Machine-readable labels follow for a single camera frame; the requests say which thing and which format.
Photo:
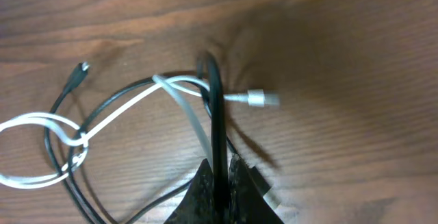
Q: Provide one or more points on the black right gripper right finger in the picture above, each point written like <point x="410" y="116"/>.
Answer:
<point x="246" y="203"/>

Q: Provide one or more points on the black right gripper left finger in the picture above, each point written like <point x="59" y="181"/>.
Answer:
<point x="197" y="206"/>

